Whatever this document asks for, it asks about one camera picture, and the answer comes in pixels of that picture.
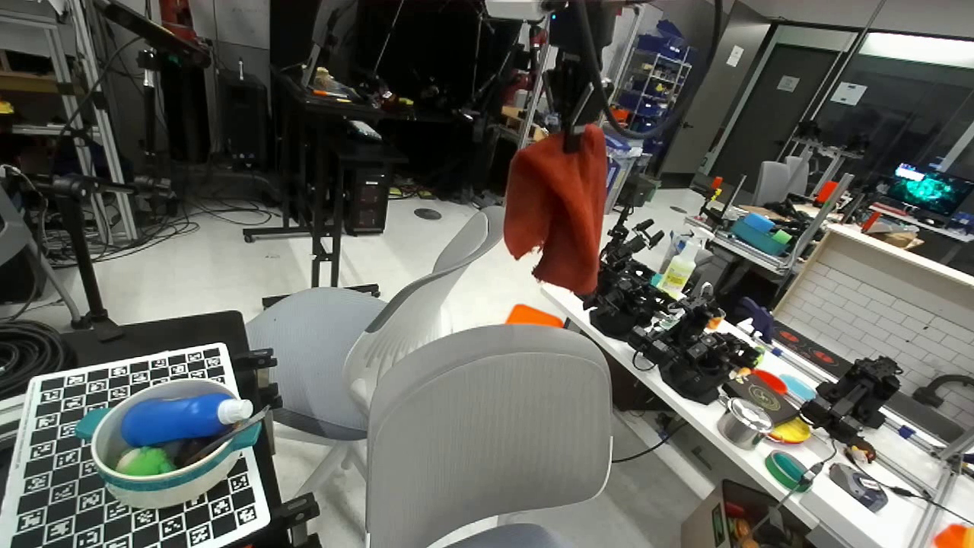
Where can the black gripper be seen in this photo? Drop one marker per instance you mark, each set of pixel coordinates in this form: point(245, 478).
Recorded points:
point(580, 32)

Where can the orange towel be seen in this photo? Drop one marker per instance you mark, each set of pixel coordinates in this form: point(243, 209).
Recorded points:
point(555, 205)

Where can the near grey office chair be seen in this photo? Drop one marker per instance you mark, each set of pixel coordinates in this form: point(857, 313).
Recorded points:
point(479, 427)

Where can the grey office chair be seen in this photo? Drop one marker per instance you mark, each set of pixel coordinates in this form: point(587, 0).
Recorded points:
point(479, 427)
point(334, 346)

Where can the far grey office chair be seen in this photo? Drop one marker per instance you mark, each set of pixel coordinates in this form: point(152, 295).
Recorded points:
point(334, 346)

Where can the blue recycling bin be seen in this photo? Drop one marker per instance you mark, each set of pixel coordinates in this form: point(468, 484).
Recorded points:
point(623, 164)

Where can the orange flat item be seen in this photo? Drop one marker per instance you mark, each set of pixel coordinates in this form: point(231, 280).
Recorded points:
point(528, 316)

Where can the black equipment pile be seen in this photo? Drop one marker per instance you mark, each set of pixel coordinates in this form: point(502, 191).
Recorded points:
point(673, 333)

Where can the metal cup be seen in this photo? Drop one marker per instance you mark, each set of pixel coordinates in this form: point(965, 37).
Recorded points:
point(745, 421)

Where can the lit computer monitor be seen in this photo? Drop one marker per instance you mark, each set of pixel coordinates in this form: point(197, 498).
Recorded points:
point(927, 191)

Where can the yellow bowl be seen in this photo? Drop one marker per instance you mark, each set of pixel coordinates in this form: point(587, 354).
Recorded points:
point(794, 431)

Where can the green oval dish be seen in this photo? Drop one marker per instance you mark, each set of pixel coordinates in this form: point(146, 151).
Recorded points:
point(786, 470)

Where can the white long work table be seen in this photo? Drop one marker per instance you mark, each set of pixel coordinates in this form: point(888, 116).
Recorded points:
point(904, 523)

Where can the blue bottle white cap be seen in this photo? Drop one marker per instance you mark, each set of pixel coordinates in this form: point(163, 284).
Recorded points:
point(188, 419)

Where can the white and teal bowl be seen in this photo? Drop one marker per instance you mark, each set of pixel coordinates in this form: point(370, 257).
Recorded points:
point(197, 464)

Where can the black tripod stand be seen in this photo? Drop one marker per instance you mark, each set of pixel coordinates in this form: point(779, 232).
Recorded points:
point(21, 239)

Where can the green ball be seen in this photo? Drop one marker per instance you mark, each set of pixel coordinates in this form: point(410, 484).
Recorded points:
point(146, 462)

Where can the checkered calibration board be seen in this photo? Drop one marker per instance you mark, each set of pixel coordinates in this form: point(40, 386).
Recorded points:
point(63, 483)

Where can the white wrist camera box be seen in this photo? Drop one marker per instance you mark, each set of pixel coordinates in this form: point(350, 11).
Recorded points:
point(516, 11)

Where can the black camera rig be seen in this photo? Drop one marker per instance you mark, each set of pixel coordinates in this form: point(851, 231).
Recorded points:
point(857, 397)

